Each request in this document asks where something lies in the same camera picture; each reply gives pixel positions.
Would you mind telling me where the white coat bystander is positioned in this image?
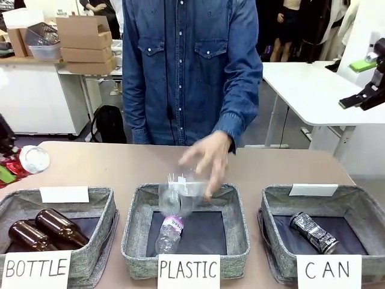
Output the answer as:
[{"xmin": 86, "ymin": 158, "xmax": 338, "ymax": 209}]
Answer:
[{"xmin": 318, "ymin": 0, "xmax": 371, "ymax": 58}]

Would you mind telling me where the grey fabric can basket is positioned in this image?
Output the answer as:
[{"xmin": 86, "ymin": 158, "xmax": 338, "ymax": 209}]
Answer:
[{"xmin": 257, "ymin": 184, "xmax": 385, "ymax": 285}]

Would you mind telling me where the small cardboard box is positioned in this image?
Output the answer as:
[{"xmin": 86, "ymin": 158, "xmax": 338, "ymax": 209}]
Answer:
[{"xmin": 7, "ymin": 26, "xmax": 34, "ymax": 58}]

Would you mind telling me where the white desk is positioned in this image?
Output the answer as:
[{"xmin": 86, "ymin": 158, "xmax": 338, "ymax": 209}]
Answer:
[{"xmin": 261, "ymin": 59, "xmax": 385, "ymax": 169}]

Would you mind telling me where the denim shirt person torso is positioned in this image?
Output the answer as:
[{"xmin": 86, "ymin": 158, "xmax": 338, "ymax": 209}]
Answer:
[{"xmin": 122, "ymin": 0, "xmax": 264, "ymax": 148}]

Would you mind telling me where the white plastic basket card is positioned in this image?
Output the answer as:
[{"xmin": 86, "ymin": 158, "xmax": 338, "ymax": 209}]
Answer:
[{"xmin": 176, "ymin": 176, "xmax": 209, "ymax": 198}]

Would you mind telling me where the grey plastic tub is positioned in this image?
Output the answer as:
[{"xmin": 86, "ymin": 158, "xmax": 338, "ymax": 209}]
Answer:
[{"xmin": 28, "ymin": 43, "xmax": 63, "ymax": 60}]

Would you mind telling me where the large open cardboard box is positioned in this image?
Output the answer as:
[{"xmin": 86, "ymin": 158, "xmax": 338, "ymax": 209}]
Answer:
[{"xmin": 55, "ymin": 14, "xmax": 113, "ymax": 49}]

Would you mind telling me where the black backpack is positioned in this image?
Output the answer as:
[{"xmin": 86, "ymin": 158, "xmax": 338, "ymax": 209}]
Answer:
[{"xmin": 90, "ymin": 104, "xmax": 128, "ymax": 145}]

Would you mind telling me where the clear plastic bottle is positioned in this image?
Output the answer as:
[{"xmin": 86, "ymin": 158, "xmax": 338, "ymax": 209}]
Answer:
[{"xmin": 158, "ymin": 170, "xmax": 211, "ymax": 218}]

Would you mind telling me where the white box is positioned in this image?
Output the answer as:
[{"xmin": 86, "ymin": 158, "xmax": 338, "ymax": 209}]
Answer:
[{"xmin": 1, "ymin": 8, "xmax": 45, "ymax": 30}]

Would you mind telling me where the white cabinet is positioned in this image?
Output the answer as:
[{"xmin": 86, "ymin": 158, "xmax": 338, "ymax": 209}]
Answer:
[{"xmin": 0, "ymin": 64, "xmax": 91, "ymax": 138}]

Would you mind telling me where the white bottle basket card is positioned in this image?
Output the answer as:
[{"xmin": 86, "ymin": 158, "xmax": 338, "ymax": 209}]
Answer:
[{"xmin": 40, "ymin": 186, "xmax": 90, "ymax": 204}]

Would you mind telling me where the CAN paper label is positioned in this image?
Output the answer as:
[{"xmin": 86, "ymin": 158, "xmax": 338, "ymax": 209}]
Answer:
[{"xmin": 295, "ymin": 255, "xmax": 363, "ymax": 289}]

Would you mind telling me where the black skirt bystander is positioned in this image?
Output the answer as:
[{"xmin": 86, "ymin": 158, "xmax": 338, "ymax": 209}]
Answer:
[{"xmin": 269, "ymin": 0, "xmax": 305, "ymax": 63}]

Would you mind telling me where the flat cardboard box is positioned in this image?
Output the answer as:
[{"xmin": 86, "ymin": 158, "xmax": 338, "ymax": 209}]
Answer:
[
  {"xmin": 64, "ymin": 56, "xmax": 118, "ymax": 75},
  {"xmin": 60, "ymin": 46, "xmax": 114, "ymax": 64}
]

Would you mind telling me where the clear plastic crate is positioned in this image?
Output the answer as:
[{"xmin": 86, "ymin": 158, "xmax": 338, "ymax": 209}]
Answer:
[{"xmin": 23, "ymin": 22, "xmax": 62, "ymax": 46}]

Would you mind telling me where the crushed black can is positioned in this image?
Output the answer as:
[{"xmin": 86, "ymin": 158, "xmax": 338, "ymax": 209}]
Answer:
[{"xmin": 289, "ymin": 211, "xmax": 340, "ymax": 255}]

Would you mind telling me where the grey fabric bottle basket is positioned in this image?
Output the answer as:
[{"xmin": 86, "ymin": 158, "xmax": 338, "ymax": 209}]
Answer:
[{"xmin": 0, "ymin": 187, "xmax": 120, "ymax": 289}]

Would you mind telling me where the white can basket card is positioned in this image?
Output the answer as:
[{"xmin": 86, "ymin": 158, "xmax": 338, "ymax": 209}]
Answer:
[{"xmin": 289, "ymin": 184, "xmax": 339, "ymax": 197}]

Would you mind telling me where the person's left hand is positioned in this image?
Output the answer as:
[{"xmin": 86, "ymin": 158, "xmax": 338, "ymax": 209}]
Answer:
[{"xmin": 179, "ymin": 131, "xmax": 236, "ymax": 202}]

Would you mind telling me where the person's right forearm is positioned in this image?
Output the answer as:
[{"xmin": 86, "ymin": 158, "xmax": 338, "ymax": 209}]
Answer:
[{"xmin": 122, "ymin": 87, "xmax": 151, "ymax": 145}]

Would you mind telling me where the person's left forearm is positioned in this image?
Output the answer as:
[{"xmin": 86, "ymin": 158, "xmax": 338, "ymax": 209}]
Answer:
[{"xmin": 212, "ymin": 90, "xmax": 264, "ymax": 156}]

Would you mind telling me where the grey fabric plastic basket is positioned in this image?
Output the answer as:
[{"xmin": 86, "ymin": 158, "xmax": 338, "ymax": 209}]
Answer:
[{"xmin": 120, "ymin": 182, "xmax": 250, "ymax": 279}]

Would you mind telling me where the BOTTLE paper label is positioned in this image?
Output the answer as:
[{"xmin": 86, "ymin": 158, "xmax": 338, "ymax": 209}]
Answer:
[{"xmin": 0, "ymin": 249, "xmax": 72, "ymax": 289}]

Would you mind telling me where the pink label plastic bottle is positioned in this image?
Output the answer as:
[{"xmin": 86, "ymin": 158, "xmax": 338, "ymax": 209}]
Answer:
[{"xmin": 155, "ymin": 214, "xmax": 185, "ymax": 255}]

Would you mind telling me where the dark clothed bystander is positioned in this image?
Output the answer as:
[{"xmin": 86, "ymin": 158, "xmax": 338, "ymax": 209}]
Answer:
[{"xmin": 79, "ymin": 0, "xmax": 123, "ymax": 40}]

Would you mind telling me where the PLASTIC paper label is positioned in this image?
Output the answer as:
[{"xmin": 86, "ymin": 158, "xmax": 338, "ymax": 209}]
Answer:
[{"xmin": 157, "ymin": 254, "xmax": 221, "ymax": 289}]

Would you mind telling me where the brown glass bottle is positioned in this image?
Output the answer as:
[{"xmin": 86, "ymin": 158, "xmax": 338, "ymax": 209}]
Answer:
[
  {"xmin": 8, "ymin": 220, "xmax": 60, "ymax": 252},
  {"xmin": 35, "ymin": 208, "xmax": 90, "ymax": 249}
]

